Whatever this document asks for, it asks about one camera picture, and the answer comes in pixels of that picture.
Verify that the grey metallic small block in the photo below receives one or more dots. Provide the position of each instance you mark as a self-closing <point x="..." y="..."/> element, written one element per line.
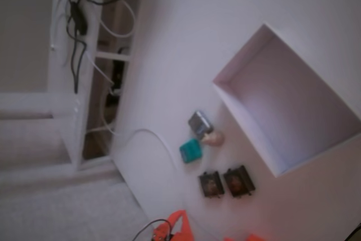
<point x="198" y="123"/>

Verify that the small black display box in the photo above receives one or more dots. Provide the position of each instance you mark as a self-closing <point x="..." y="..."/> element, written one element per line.
<point x="238" y="181"/>
<point x="211" y="184"/>

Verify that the white cardboard bin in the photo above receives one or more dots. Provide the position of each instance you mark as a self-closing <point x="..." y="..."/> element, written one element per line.
<point x="296" y="105"/>

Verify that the green cube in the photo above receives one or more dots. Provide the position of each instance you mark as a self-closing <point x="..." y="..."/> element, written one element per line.
<point x="191" y="150"/>

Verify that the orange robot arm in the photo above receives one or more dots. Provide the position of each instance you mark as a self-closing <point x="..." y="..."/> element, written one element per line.
<point x="248" y="238"/>

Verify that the small beige animal figurine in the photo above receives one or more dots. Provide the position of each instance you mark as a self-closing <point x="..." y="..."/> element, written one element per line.
<point x="213" y="139"/>

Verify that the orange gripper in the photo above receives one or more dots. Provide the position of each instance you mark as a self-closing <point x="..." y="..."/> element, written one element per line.
<point x="175" y="224"/>

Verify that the white metal frame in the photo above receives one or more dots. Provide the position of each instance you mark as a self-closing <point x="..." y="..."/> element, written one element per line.
<point x="59" y="83"/>

